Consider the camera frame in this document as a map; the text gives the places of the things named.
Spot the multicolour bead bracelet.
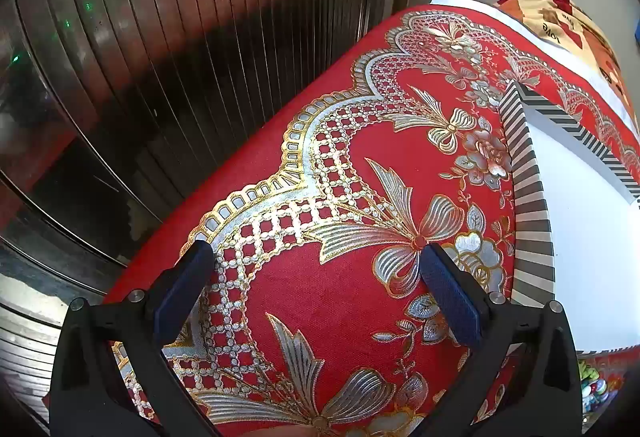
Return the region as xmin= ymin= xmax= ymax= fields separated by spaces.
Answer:
xmin=580 ymin=377 xmax=620 ymax=417

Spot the white cloth strip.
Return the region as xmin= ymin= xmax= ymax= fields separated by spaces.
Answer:
xmin=430 ymin=0 xmax=640 ymax=140

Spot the red floral gold tablecloth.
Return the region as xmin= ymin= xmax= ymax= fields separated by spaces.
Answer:
xmin=102 ymin=4 xmax=640 ymax=437

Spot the striped white cardboard tray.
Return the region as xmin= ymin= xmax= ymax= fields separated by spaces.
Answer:
xmin=500 ymin=82 xmax=640 ymax=354

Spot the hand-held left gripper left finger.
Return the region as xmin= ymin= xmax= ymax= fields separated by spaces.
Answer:
xmin=48 ymin=239 xmax=221 ymax=437

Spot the orange red patterned blanket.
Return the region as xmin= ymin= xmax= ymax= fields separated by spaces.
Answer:
xmin=495 ymin=0 xmax=640 ymax=118

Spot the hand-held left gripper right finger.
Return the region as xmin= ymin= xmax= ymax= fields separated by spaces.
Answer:
xmin=419 ymin=242 xmax=583 ymax=437

